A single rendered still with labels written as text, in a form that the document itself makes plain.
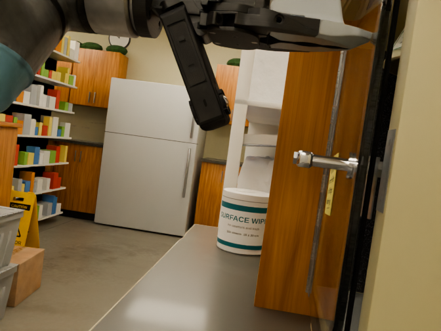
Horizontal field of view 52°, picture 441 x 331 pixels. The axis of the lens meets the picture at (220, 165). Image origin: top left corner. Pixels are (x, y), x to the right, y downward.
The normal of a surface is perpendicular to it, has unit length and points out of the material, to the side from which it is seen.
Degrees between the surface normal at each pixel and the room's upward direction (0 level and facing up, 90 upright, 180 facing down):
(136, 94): 90
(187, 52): 94
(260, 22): 90
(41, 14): 72
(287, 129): 90
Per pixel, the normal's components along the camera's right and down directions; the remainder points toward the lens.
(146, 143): -0.11, 0.04
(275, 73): -0.51, -0.08
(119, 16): -0.18, 0.73
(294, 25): 0.28, 0.09
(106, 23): -0.17, 0.87
